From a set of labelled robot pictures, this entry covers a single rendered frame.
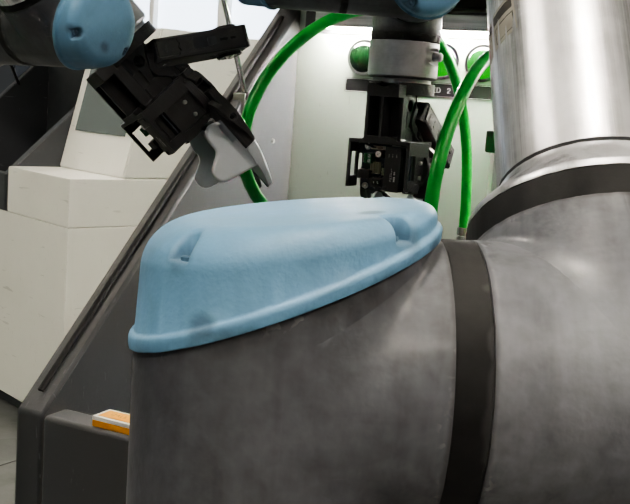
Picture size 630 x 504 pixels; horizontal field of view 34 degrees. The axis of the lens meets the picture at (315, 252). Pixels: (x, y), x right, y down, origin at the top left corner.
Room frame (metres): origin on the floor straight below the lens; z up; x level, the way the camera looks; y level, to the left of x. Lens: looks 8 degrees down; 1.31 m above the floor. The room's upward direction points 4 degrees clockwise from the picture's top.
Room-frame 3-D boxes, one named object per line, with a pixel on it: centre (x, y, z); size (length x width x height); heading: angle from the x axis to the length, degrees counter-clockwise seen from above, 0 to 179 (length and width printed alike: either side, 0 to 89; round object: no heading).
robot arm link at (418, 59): (1.13, -0.08, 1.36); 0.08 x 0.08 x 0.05
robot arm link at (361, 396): (0.40, 0.00, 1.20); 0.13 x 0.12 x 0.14; 93
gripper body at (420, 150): (1.12, -0.08, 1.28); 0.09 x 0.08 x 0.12; 154
